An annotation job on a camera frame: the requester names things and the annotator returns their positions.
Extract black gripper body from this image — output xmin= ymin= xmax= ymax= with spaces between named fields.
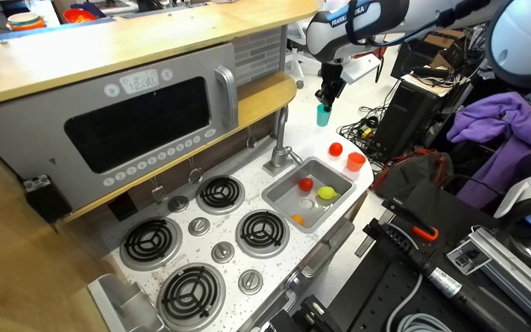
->
xmin=316 ymin=58 xmax=348 ymax=99

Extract light blue plastic cup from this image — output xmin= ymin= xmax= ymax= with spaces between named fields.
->
xmin=316 ymin=102 xmax=333 ymax=128

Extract orange plastic mug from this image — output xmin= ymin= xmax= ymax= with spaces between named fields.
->
xmin=346 ymin=150 xmax=370 ymax=172

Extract silver toy faucet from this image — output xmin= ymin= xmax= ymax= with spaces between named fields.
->
xmin=265 ymin=104 xmax=305 ymax=176

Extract black computer tower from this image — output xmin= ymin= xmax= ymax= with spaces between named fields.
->
xmin=373 ymin=75 xmax=458 ymax=163

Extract yellow-green toy lemon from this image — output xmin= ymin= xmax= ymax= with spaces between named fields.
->
xmin=316 ymin=184 xmax=342 ymax=204

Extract metal toy sink basin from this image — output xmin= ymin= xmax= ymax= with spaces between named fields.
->
xmin=261 ymin=156 xmax=357 ymax=233

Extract black coil stove burner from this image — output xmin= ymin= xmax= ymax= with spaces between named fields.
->
xmin=235 ymin=208 xmax=292 ymax=257
xmin=156 ymin=261 xmax=230 ymax=332
xmin=196 ymin=172 xmax=248 ymax=215
xmin=119 ymin=215 xmax=185 ymax=272

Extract purple jacket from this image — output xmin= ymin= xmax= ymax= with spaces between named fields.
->
xmin=447 ymin=89 xmax=531 ymax=209

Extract silver stove knob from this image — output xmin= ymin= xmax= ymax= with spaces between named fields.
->
xmin=187 ymin=215 xmax=213 ymax=237
xmin=211 ymin=239 xmax=237 ymax=265
xmin=237 ymin=267 xmax=266 ymax=296

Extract dark stove knob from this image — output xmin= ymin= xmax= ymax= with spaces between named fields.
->
xmin=167 ymin=193 xmax=191 ymax=213

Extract grey toy microwave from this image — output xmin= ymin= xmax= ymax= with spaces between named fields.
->
xmin=0 ymin=42 xmax=242 ymax=213

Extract black perforated breadboard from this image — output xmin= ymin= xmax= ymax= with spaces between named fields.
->
xmin=327 ymin=219 xmax=531 ymax=332

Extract wooden toy kitchen unit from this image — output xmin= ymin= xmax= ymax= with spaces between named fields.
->
xmin=0 ymin=0 xmax=379 ymax=332

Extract black cylindrical rod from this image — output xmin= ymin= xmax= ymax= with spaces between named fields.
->
xmin=364 ymin=219 xmax=530 ymax=332

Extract red toy bowl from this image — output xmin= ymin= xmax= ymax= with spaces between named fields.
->
xmin=62 ymin=5 xmax=102 ymax=25

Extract small black plastic block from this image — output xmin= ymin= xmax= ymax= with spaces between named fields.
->
xmin=23 ymin=172 xmax=75 ymax=222

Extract stacked toy plates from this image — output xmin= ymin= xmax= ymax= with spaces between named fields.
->
xmin=5 ymin=10 xmax=49 ymax=32

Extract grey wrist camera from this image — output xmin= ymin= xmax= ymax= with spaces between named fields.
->
xmin=338 ymin=51 xmax=384 ymax=84

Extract black floor cable tangle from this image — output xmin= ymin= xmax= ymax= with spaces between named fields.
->
xmin=338 ymin=106 xmax=397 ymax=154

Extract black bag red straps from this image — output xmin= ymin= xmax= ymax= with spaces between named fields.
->
xmin=373 ymin=145 xmax=447 ymax=198

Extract orange-handled clamp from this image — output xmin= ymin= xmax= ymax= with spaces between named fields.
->
xmin=388 ymin=200 xmax=443 ymax=244

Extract grey coiled cable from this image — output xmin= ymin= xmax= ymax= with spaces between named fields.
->
xmin=384 ymin=272 xmax=458 ymax=332

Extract aluminium rail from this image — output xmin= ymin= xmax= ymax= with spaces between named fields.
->
xmin=467 ymin=224 xmax=531 ymax=332

